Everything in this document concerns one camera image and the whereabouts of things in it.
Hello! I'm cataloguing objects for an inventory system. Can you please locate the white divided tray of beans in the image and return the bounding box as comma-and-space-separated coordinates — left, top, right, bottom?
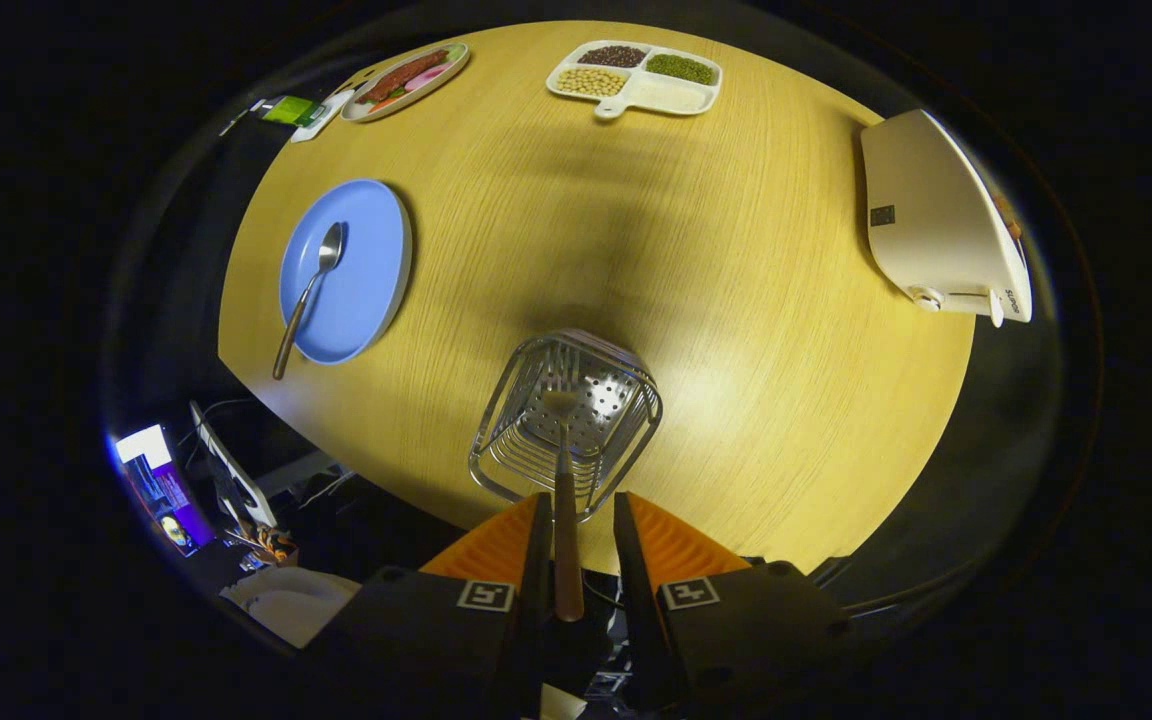
547, 40, 723, 121

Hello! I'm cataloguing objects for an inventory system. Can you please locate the white cloth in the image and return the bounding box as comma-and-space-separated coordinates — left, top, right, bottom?
220, 566, 363, 649

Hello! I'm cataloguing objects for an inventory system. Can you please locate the plate of meat and vegetables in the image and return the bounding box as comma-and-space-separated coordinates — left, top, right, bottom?
341, 42, 470, 123

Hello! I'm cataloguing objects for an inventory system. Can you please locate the bread slice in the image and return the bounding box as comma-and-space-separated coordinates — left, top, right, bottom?
991, 185, 1023, 241

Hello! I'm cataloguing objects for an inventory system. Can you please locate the white square coaster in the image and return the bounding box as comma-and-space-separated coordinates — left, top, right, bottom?
291, 90, 355, 143

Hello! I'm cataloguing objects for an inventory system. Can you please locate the blue round plate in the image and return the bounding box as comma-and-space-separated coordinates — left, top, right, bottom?
279, 179, 413, 365

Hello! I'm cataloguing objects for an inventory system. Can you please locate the metal wire utensil basket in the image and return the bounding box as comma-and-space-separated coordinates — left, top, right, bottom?
468, 329, 664, 524

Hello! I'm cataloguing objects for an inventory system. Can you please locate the lit computer screen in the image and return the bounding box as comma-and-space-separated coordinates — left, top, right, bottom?
114, 424, 217, 557

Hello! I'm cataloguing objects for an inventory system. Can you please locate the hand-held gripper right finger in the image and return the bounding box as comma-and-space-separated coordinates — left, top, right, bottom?
613, 490, 852, 720

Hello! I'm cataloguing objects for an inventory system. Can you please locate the white toaster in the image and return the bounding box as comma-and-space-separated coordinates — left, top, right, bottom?
861, 108, 1034, 328

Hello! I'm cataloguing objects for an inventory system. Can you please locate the brown-handled metal utensil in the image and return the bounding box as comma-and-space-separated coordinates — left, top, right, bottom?
542, 390, 586, 623

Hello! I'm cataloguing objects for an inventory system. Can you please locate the green label plastic bottle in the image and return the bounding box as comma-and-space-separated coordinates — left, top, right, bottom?
261, 95, 327, 128

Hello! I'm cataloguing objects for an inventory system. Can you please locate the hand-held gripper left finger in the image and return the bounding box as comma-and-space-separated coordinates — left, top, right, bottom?
301, 490, 554, 720

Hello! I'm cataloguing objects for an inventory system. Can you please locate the metal spoon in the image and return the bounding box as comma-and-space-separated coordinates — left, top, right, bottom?
272, 222, 346, 381

